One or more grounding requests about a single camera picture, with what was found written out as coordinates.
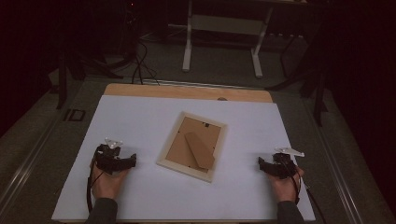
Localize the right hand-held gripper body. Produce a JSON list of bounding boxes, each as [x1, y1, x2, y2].
[[271, 147, 305, 180]]

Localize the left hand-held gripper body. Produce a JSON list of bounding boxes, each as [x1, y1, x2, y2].
[[92, 137, 126, 175]]

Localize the light wooden picture frame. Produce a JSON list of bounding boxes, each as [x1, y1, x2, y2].
[[156, 111, 228, 184]]

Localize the person's right hand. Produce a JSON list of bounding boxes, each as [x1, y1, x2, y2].
[[268, 167, 304, 203]]

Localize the person's left hand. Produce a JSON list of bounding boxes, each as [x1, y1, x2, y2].
[[90, 161, 129, 200]]

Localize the white table mat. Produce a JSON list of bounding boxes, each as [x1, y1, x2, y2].
[[50, 94, 316, 222]]

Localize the black floor plate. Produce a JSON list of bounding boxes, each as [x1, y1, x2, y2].
[[64, 108, 87, 122]]

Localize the black metal stand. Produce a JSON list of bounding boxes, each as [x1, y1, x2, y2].
[[265, 18, 330, 127], [55, 46, 124, 110]]

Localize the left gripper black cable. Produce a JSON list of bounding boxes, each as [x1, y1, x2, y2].
[[86, 169, 106, 214]]

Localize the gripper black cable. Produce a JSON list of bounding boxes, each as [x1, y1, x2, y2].
[[86, 169, 106, 214], [289, 167, 328, 224]]

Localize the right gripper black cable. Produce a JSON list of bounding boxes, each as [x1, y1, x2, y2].
[[289, 167, 328, 224]]

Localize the metal floor rail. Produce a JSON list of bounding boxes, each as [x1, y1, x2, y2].
[[303, 96, 365, 224], [0, 118, 64, 213]]

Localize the black floor cables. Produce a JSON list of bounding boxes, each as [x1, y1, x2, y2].
[[130, 40, 162, 86]]

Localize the white metal desk frame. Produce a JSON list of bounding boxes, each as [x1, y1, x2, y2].
[[181, 0, 275, 78]]

